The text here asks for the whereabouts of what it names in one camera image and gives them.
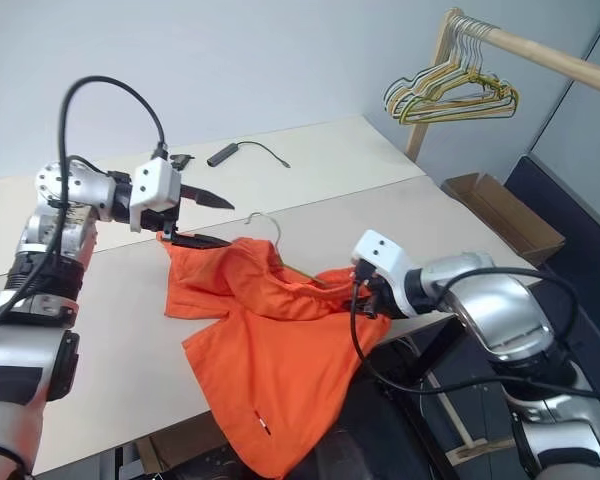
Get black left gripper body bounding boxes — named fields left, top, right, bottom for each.
left=139, top=183, right=187, bottom=242

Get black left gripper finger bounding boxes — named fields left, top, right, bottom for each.
left=168, top=231, right=234, bottom=250
left=179, top=183, right=236, bottom=210

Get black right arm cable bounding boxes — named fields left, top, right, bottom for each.
left=348, top=257, right=600, bottom=406

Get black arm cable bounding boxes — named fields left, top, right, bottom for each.
left=348, top=257, right=600, bottom=406
left=0, top=75, right=170, bottom=351

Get yellow green wire hanger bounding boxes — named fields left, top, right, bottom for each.
left=399, top=19, right=519, bottom=126

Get olive wire clothes hanger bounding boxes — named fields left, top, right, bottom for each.
left=247, top=211, right=331, bottom=289

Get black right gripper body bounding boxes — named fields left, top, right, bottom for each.
left=353, top=259, right=397, bottom=321

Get black usb hub with cable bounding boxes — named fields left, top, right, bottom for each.
left=206, top=141, right=292, bottom=170

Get wooden clothes rack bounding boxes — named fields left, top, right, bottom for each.
left=404, top=7, right=600, bottom=469

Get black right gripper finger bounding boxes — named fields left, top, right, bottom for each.
left=350, top=293, right=377, bottom=318

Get brown cardboard box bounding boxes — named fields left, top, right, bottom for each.
left=134, top=429, right=231, bottom=474

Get orange shorts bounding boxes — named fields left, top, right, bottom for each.
left=157, top=230, right=394, bottom=476

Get open cardboard box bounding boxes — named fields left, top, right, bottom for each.
left=440, top=172, right=566, bottom=267

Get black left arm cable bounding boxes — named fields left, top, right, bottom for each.
left=0, top=75, right=170, bottom=351

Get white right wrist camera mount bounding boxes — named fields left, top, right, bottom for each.
left=350, top=229, right=421, bottom=319

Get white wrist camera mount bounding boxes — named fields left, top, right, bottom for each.
left=350, top=229, right=421, bottom=319
left=128, top=158, right=184, bottom=234

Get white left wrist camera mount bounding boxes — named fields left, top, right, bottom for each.
left=128, top=158, right=184, bottom=234

